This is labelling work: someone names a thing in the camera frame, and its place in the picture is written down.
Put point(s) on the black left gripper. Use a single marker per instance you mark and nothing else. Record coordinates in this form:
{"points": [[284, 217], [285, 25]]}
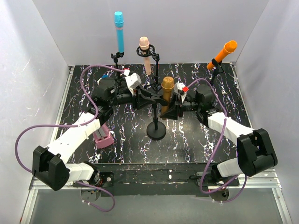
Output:
{"points": [[138, 99]]}

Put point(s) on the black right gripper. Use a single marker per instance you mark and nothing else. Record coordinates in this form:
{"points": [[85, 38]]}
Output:
{"points": [[178, 107]]}

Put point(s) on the black round-base clip stand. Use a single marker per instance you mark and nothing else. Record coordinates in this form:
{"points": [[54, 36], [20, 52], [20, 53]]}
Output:
{"points": [[156, 130]]}

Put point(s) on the gold microphone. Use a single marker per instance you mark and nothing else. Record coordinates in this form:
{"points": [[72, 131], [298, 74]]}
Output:
{"points": [[167, 87]]}

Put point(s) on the black tripod mic stand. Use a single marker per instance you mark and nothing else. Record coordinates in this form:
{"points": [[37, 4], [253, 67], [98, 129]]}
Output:
{"points": [[115, 59]]}

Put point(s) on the pink beige microphone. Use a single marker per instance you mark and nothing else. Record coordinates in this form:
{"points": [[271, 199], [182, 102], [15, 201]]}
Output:
{"points": [[144, 45]]}

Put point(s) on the black round-base shock-mount stand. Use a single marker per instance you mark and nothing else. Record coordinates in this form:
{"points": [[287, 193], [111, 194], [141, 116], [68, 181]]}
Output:
{"points": [[217, 70]]}

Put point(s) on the blue microphone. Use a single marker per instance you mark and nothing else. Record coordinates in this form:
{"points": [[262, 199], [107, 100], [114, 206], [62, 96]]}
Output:
{"points": [[119, 24]]}

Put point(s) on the orange microphone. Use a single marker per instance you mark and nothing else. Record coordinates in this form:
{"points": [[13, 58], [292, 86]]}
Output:
{"points": [[228, 48]]}

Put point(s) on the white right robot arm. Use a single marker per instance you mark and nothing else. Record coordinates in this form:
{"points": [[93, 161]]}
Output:
{"points": [[255, 152]]}

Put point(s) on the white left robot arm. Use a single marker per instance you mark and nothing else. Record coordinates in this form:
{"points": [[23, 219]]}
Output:
{"points": [[50, 163]]}

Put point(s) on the pink box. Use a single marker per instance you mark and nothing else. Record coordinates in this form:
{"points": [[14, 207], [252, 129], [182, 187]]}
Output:
{"points": [[103, 137]]}

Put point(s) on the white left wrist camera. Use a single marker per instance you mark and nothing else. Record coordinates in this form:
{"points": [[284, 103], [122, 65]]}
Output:
{"points": [[132, 80]]}

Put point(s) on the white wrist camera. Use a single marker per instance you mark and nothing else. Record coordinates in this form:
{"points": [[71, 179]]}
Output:
{"points": [[132, 80], [180, 89]]}

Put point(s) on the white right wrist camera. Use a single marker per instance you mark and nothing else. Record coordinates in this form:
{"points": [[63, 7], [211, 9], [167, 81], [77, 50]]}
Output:
{"points": [[180, 89]]}

